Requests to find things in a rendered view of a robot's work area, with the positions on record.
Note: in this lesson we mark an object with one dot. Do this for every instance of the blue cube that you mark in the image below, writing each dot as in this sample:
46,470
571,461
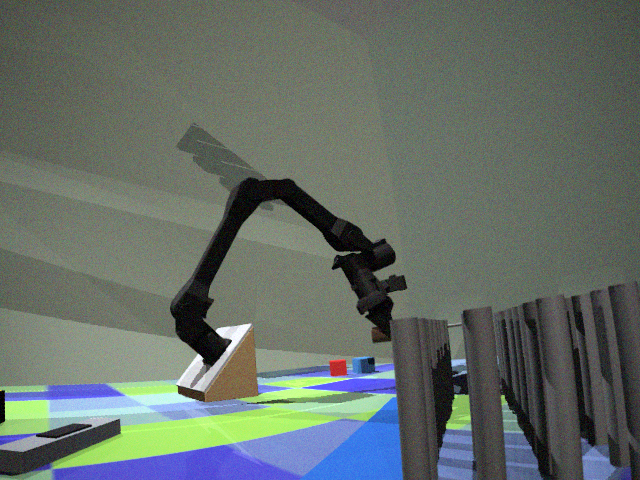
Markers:
363,365

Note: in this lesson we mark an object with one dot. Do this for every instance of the red cube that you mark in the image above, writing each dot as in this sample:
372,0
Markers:
338,368

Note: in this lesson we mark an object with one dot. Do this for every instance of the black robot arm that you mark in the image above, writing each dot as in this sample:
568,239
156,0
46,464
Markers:
192,302

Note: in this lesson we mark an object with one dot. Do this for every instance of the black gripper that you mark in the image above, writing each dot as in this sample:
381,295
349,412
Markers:
377,304

